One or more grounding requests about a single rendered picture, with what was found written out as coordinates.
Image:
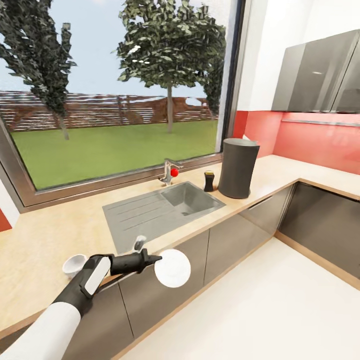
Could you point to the fixed window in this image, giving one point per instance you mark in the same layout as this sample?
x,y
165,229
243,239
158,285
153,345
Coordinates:
x,y
95,94

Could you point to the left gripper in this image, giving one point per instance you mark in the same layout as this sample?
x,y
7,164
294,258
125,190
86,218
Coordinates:
x,y
136,262

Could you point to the bottle of coffee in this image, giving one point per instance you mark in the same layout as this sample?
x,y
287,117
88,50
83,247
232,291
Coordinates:
x,y
208,179

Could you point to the countertop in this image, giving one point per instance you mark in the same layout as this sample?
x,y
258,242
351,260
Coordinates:
x,y
32,254
337,181

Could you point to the coffee cup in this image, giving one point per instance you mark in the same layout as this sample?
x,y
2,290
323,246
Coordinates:
x,y
73,265

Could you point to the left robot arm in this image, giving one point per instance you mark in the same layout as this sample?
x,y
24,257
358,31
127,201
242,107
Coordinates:
x,y
49,336

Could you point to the saucer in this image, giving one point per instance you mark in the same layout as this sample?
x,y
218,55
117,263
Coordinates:
x,y
174,269

